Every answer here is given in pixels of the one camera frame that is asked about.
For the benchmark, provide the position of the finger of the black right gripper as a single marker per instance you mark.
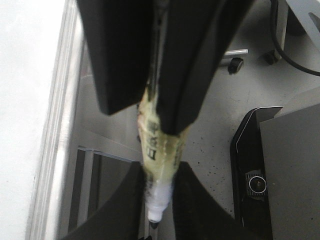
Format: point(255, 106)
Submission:
point(118, 35)
point(198, 34)

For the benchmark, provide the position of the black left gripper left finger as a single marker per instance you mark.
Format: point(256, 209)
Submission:
point(119, 217)

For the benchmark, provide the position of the white whiteboard with metal frame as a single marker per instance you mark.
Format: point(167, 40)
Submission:
point(41, 45)

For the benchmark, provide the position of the grey wheeled stand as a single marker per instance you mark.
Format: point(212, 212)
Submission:
point(279, 12)

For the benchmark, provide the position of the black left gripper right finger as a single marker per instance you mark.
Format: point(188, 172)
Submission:
point(197, 216)

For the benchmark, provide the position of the black robot base housing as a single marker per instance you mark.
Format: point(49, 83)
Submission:
point(275, 165)

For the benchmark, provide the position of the white black whiteboard marker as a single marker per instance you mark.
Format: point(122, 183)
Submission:
point(161, 152)

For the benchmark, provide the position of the dark cabinet with light panel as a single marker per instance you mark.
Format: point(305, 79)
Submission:
point(108, 173)

